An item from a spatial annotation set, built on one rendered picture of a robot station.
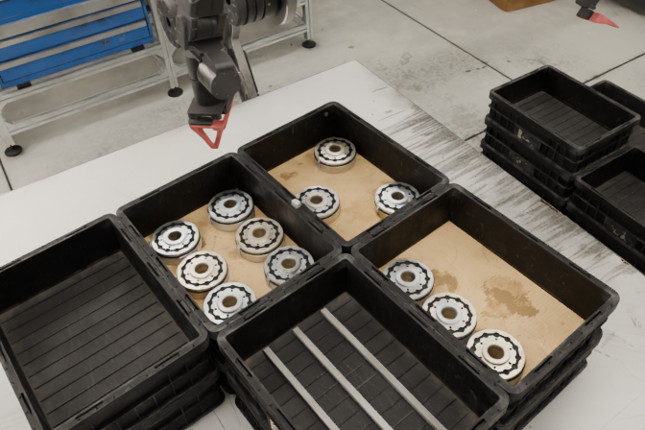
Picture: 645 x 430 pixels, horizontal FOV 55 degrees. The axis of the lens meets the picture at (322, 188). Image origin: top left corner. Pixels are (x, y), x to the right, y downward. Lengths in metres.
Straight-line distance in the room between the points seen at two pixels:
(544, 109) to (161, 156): 1.35
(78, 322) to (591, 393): 1.01
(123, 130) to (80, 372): 2.07
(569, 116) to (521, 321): 1.23
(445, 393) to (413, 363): 0.08
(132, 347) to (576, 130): 1.64
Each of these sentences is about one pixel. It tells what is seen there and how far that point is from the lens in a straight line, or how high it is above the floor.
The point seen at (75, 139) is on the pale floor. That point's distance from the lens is 3.22.
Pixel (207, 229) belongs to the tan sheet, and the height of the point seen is 0.83.
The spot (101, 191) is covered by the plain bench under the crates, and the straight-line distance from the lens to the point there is 1.77.
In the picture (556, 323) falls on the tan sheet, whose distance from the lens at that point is 1.26.
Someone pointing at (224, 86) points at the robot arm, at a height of 1.23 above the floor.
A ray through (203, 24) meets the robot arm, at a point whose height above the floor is 1.32.
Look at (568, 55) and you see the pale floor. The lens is 3.70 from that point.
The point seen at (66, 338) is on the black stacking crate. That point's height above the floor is 0.83.
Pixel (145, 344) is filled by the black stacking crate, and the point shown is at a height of 0.83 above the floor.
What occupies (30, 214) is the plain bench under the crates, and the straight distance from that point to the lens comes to 1.79.
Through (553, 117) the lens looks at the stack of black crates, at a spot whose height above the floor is 0.49.
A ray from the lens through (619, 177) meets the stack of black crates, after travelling 2.33.
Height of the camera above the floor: 1.82
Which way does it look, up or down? 43 degrees down
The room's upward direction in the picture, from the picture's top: 3 degrees counter-clockwise
